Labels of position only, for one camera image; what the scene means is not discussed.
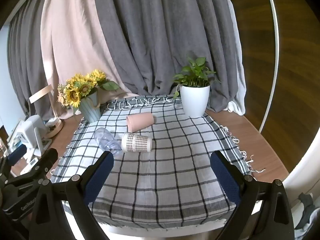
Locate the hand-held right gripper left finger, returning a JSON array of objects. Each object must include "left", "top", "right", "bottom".
[{"left": 29, "top": 151, "right": 114, "bottom": 240}]

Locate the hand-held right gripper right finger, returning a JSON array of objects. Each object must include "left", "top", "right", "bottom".
[{"left": 210, "top": 151, "right": 295, "bottom": 240}]

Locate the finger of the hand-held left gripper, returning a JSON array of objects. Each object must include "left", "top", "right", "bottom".
[
  {"left": 0, "top": 144, "right": 27, "bottom": 179},
  {"left": 29, "top": 148, "right": 59, "bottom": 180}
]

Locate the clear plastic cup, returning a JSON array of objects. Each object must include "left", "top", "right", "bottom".
[{"left": 94, "top": 127, "right": 122, "bottom": 155}]

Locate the checked paper cup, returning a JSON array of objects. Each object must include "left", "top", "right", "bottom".
[{"left": 121, "top": 132, "right": 152, "bottom": 153}]

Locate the pink cup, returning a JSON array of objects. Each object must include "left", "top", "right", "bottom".
[{"left": 126, "top": 112, "right": 155, "bottom": 133}]

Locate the small white remote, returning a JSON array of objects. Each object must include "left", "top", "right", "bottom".
[{"left": 20, "top": 155, "right": 38, "bottom": 175}]

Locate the white desktop device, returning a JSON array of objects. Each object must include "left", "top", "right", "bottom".
[{"left": 18, "top": 114, "right": 52, "bottom": 157}]

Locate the round wooden tray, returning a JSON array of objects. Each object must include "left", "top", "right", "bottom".
[{"left": 44, "top": 118, "right": 64, "bottom": 139}]

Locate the grey plaid tablecloth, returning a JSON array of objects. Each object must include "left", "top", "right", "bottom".
[{"left": 51, "top": 94, "right": 265, "bottom": 228}]

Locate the pale green ribbed vase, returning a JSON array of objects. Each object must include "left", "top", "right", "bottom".
[{"left": 78, "top": 91, "right": 102, "bottom": 124}]

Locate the sunflower bouquet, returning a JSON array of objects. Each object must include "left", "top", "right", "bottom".
[{"left": 57, "top": 69, "right": 121, "bottom": 115}]

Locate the white sheer curtain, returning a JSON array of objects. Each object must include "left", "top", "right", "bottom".
[{"left": 222, "top": 0, "right": 247, "bottom": 117}]

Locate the white ribbed plant pot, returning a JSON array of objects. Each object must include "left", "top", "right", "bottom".
[{"left": 180, "top": 84, "right": 211, "bottom": 118}]

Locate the dark grey cloth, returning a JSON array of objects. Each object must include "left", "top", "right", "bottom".
[{"left": 294, "top": 192, "right": 318, "bottom": 230}]

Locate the narrow grey curtain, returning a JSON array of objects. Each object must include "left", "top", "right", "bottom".
[{"left": 6, "top": 0, "right": 60, "bottom": 121}]

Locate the green pothos plant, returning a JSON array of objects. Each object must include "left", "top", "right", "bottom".
[{"left": 171, "top": 57, "right": 222, "bottom": 99}]

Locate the pink curtain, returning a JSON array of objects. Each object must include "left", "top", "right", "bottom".
[{"left": 40, "top": 0, "right": 141, "bottom": 121}]

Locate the wide grey curtain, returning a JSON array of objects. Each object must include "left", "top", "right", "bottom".
[{"left": 91, "top": 0, "right": 247, "bottom": 113}]

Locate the white hoop frame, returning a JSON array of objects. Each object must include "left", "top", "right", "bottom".
[{"left": 258, "top": 0, "right": 279, "bottom": 134}]

